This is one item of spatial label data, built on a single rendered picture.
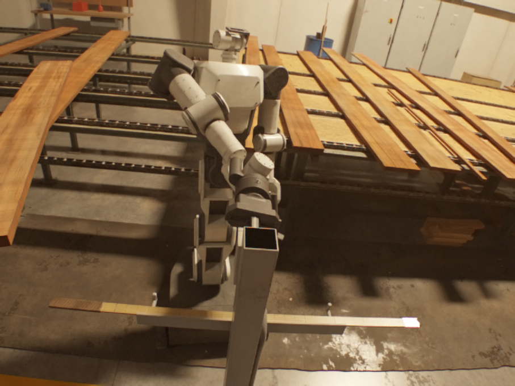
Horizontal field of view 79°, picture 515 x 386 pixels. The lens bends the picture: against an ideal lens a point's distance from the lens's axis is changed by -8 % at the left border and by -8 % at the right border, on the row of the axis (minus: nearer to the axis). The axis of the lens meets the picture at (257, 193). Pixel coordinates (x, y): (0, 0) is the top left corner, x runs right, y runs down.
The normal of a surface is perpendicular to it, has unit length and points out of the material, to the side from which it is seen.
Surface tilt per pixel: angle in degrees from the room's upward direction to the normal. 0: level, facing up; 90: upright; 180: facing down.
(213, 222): 18
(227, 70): 34
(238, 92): 79
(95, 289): 0
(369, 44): 90
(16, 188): 0
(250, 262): 90
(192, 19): 89
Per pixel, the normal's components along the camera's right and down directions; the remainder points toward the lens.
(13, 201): 0.12, -0.83
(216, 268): 0.17, -0.66
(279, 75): 0.55, 0.34
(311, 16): 0.04, 0.54
